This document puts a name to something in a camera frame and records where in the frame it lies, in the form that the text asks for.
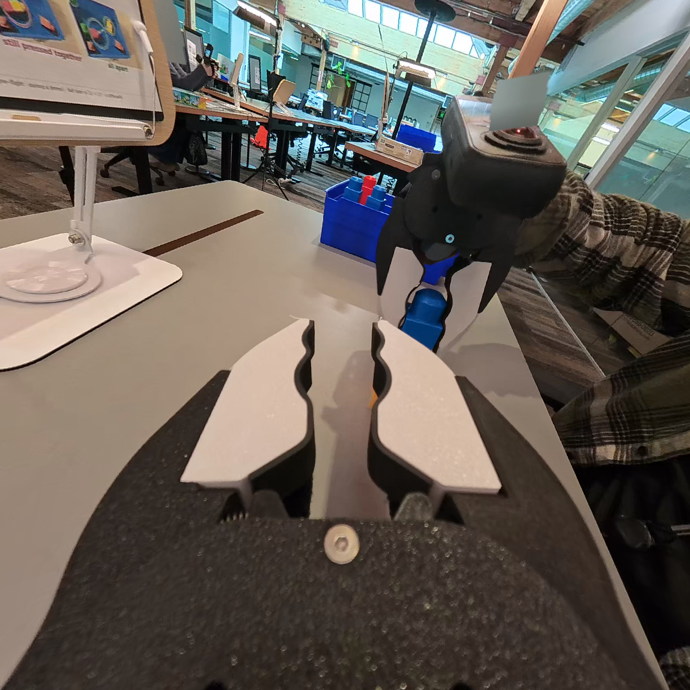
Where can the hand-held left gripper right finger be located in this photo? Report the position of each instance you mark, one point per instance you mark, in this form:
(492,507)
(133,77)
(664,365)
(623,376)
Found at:
(431,426)

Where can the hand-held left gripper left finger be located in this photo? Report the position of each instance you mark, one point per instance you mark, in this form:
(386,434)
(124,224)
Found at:
(259,420)

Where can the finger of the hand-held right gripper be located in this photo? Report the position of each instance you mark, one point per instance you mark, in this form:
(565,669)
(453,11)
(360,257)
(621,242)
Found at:
(466,296)
(399,280)

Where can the blue mega block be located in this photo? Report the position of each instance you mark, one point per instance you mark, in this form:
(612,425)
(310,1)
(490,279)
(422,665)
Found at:
(426,318)

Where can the blue plastic bin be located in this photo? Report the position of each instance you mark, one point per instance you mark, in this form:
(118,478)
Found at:
(350,232)

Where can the pile of mega blocks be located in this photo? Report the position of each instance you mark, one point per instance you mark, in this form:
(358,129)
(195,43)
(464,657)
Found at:
(353,191)

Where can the blue crate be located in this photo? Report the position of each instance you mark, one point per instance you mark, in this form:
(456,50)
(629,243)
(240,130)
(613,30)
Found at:
(418,135)

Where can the cardboard box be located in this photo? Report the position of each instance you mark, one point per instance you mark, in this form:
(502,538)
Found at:
(399,148)

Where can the small wooden table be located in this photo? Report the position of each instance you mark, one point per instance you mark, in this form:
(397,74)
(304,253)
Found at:
(366,153)

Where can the wooden pillar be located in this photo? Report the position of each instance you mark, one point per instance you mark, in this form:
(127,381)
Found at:
(539,37)

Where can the flat cardboard sheet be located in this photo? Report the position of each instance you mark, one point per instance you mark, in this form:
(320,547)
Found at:
(630,329)

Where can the white tablet stand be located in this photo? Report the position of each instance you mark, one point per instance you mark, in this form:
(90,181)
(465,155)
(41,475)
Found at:
(124,280)

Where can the black tripod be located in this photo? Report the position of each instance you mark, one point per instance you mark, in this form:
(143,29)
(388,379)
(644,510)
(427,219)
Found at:
(275,86)

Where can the long wooden desk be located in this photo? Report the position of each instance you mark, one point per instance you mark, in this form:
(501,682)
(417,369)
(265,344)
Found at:
(226,110)

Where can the overhead light panel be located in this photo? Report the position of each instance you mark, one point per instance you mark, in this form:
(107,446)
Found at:
(256,15)

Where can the black monitor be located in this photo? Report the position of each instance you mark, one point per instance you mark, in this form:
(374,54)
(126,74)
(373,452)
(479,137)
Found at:
(194,46)

